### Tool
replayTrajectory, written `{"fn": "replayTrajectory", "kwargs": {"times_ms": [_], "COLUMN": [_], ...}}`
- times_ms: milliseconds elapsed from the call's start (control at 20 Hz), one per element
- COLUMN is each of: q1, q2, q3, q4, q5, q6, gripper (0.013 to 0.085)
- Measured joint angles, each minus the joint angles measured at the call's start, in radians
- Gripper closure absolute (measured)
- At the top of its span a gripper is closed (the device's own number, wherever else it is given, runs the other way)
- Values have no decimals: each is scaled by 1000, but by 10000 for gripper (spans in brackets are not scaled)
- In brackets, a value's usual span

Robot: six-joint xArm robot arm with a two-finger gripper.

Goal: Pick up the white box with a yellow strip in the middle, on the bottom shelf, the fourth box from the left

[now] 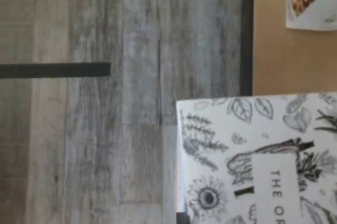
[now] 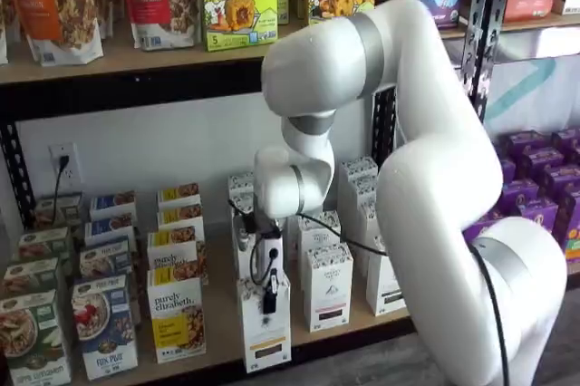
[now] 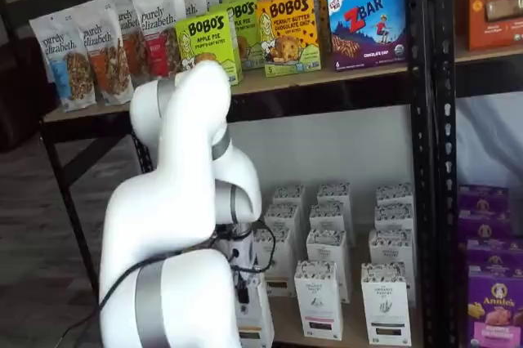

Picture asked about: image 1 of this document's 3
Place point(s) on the long black floor tape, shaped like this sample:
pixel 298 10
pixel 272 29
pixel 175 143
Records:
pixel 52 70

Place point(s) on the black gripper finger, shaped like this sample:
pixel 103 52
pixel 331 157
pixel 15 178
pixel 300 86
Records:
pixel 182 218

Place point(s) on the brown shelf board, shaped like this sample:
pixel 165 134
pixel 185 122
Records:
pixel 289 63

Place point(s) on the white floral box yellow strip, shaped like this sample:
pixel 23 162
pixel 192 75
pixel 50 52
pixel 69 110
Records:
pixel 237 134

